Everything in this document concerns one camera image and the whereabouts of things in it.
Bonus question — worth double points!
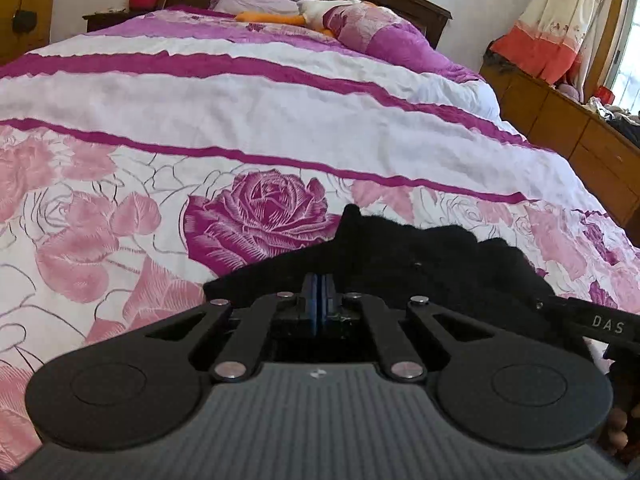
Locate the pink patterned pillow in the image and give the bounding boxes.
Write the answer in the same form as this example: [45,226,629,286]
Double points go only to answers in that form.
[322,5,482,84]

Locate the white and orange plush toy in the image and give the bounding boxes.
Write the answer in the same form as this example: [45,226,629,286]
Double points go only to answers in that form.
[235,0,381,37]

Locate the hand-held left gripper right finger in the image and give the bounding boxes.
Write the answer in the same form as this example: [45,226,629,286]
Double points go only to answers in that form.
[323,272,502,381]

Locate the small black hanging box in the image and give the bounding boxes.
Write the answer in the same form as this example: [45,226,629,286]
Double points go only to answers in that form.
[12,10,39,34]

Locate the pile of clothes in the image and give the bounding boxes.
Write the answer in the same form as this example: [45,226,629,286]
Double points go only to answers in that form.
[585,95,640,147]

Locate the dark cloth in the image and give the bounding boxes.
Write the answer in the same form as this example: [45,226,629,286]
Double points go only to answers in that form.
[482,42,521,74]

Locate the person's right hand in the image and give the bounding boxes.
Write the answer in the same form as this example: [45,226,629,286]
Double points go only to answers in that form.
[606,402,640,464]

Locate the pink floral bed quilt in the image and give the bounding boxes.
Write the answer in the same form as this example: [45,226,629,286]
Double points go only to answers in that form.
[0,5,640,461]

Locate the wooden dresser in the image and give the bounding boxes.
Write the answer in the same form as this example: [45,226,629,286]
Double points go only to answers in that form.
[479,62,640,231]

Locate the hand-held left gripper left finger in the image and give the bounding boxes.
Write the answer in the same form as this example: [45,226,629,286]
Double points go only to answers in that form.
[145,272,317,381]

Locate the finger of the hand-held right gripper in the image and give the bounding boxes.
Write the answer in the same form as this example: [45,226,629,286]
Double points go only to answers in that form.
[532,295,640,347]

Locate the dark wooden nightstand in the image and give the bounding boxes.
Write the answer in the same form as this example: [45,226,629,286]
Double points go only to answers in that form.
[82,7,166,33]

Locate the cream and orange curtain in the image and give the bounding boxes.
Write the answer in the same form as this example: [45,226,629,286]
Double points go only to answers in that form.
[490,0,621,86]

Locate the black knitted garment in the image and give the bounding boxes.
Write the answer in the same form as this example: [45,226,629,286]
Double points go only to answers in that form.
[202,203,558,341]

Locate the window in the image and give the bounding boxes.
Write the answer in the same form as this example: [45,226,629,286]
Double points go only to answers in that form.
[602,0,640,111]

